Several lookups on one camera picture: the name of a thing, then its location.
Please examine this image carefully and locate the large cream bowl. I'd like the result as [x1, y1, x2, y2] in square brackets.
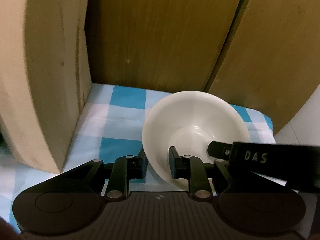
[142, 91, 250, 190]

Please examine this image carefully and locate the blue white checkered tablecloth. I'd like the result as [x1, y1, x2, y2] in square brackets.
[0, 83, 301, 233]

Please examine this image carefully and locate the wooden knife block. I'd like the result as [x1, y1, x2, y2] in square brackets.
[1, 0, 92, 173]

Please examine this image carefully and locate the wooden cabinet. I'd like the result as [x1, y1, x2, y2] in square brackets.
[85, 0, 319, 132]

